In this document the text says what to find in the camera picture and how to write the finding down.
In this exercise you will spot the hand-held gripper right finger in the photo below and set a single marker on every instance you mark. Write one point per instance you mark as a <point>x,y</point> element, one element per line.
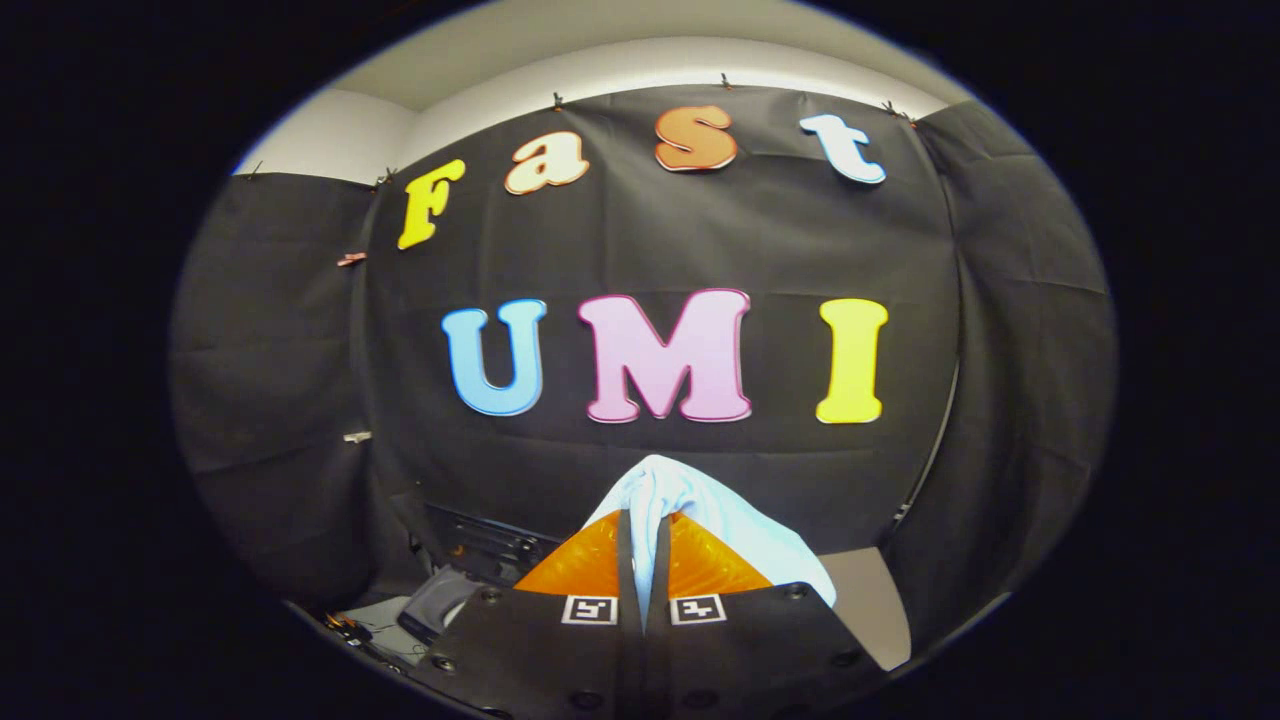
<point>745,650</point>

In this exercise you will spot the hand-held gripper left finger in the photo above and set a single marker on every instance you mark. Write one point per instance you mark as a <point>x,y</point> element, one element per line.
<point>545,650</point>

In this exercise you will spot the light blue garment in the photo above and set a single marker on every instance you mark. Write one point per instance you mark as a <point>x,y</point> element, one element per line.
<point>740,535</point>

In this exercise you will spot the grey washing machine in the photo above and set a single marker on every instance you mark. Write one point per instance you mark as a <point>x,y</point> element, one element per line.
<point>480,542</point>

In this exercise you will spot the beige cabinet with dark top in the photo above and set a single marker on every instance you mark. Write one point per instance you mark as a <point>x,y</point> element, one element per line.
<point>870,600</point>

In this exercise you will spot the black backdrop cloth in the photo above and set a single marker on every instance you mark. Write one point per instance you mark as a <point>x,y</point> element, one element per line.
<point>700,250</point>

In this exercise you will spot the red clip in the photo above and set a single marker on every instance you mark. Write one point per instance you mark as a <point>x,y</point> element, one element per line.
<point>352,259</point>

